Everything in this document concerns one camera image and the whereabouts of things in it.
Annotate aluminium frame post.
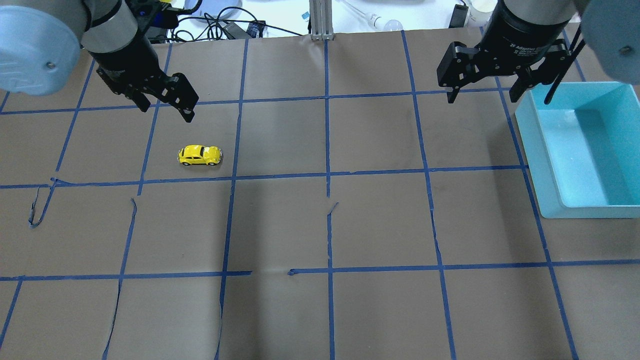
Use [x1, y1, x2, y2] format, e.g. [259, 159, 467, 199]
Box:
[308, 0, 335, 41]

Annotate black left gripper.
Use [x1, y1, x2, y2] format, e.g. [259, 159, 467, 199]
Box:
[96, 35, 199, 124]

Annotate light blue plastic bin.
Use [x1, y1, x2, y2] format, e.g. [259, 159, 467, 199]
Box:
[515, 81, 640, 219]

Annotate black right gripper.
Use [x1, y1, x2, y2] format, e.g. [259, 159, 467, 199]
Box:
[436, 10, 572, 104]

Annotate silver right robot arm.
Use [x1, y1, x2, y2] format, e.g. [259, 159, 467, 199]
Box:
[436, 0, 640, 104]

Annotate yellow toy beetle car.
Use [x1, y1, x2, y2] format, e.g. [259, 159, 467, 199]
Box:
[177, 145, 223, 166]

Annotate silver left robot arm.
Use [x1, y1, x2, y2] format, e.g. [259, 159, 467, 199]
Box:
[0, 0, 199, 123]

